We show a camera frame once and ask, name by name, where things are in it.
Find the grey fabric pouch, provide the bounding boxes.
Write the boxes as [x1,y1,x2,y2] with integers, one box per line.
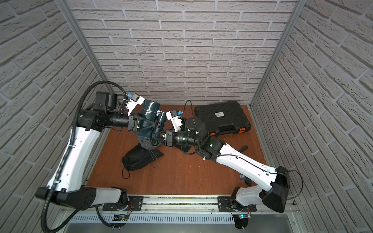
[138,136,162,150]

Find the black printed drawstring pouch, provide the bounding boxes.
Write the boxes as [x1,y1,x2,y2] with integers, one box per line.
[121,144,164,179]

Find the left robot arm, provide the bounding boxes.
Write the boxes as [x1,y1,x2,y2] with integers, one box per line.
[35,81,145,233]

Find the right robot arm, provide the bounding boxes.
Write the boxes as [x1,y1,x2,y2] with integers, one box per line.
[152,116,291,213]

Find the black plastic tool case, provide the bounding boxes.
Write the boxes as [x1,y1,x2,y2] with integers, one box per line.
[195,101,251,136]

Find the small black adapter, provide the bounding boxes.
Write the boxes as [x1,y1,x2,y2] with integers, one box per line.
[239,174,252,186]

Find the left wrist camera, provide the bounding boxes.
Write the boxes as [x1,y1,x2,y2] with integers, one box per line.
[126,93,145,116]

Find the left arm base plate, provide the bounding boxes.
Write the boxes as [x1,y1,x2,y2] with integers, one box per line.
[103,196,144,212]

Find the aluminium rail frame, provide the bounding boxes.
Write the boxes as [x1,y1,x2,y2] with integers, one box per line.
[70,195,300,224]

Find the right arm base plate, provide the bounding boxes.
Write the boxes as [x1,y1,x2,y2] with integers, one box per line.
[217,196,257,213]

